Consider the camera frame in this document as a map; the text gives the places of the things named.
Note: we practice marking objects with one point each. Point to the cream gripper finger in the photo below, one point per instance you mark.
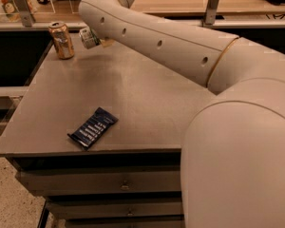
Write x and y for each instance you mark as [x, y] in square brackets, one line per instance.
[107, 42]

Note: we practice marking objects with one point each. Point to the green white 7up can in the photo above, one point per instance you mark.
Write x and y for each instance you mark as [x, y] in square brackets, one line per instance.
[88, 37]

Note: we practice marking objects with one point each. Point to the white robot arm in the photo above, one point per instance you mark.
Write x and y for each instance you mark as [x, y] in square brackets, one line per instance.
[232, 167]

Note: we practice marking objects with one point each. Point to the orange soda can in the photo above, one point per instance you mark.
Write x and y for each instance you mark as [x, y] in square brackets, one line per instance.
[61, 39]

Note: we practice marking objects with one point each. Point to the wooden desk behind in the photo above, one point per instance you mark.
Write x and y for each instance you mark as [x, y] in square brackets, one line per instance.
[69, 9]

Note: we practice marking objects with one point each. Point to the dark blue snack wrapper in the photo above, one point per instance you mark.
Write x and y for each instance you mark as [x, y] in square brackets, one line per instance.
[93, 128]

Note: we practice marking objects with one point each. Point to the orange white snack package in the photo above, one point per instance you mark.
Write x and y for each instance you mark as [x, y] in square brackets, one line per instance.
[17, 11]

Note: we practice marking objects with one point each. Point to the grey drawer cabinet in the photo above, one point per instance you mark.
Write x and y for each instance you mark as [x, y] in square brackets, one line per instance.
[130, 177]

